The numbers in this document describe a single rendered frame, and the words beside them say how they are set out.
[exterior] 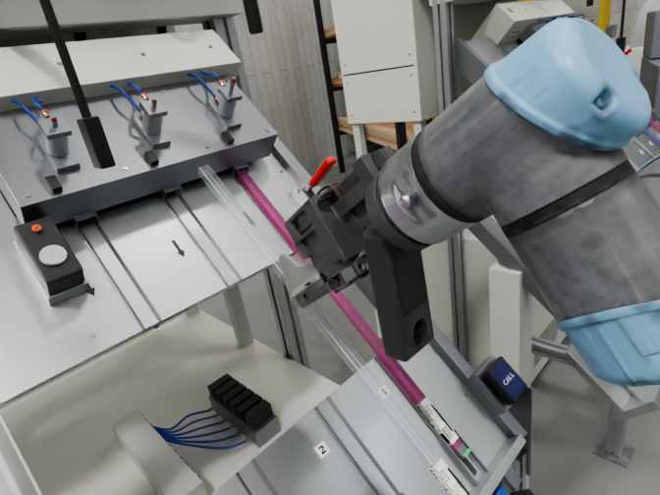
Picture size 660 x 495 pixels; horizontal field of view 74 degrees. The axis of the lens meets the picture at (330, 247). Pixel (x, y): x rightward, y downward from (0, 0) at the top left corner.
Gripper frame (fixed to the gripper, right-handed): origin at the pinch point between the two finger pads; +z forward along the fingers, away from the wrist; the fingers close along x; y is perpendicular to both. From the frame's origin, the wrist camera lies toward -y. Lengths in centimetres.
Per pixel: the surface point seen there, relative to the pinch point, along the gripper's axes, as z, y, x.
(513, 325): 11, -25, -43
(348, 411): 4.8, -13.8, 0.3
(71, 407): 74, 7, 20
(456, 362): 2.4, -18.2, -16.7
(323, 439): 4.7, -14.2, 4.8
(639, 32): 45, 42, -433
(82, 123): -5.7, 23.2, 13.9
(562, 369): 62, -74, -121
